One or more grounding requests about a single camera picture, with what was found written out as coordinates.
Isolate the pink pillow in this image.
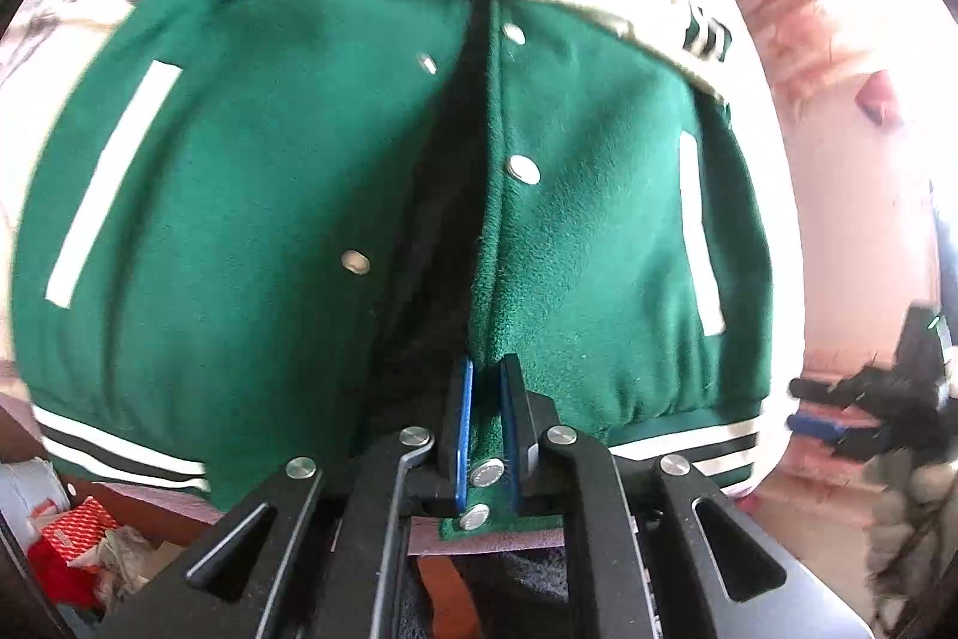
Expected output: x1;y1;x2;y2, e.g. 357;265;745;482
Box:
855;70;905;125

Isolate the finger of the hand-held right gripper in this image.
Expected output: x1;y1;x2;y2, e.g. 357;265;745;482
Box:
784;413;852;443
788;368;901;404

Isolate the red patterned box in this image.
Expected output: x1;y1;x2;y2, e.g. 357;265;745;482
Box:
28;495;122;610

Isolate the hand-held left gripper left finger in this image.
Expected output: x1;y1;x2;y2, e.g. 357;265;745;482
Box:
97;359;477;639

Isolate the green and white varsity jacket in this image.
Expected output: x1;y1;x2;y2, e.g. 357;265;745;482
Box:
11;0;775;541

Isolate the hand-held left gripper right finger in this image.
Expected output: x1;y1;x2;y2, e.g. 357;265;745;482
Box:
500;353;789;639

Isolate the crumpled plastic bag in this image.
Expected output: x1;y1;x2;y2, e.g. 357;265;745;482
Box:
93;525;177;606

